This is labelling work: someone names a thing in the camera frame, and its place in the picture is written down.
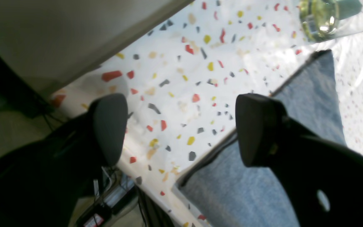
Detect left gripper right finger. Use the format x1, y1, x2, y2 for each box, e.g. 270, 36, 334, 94
236, 94, 363, 227

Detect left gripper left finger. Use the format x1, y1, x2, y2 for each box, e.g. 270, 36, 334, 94
0, 93, 128, 227

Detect grey t-shirt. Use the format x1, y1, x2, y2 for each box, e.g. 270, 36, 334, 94
172, 49, 347, 227

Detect clear bottle with red cap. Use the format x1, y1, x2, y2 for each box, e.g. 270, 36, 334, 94
298, 0, 363, 43

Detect terrazzo pattern tablecloth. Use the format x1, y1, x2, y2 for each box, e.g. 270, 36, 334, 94
51, 0, 363, 227

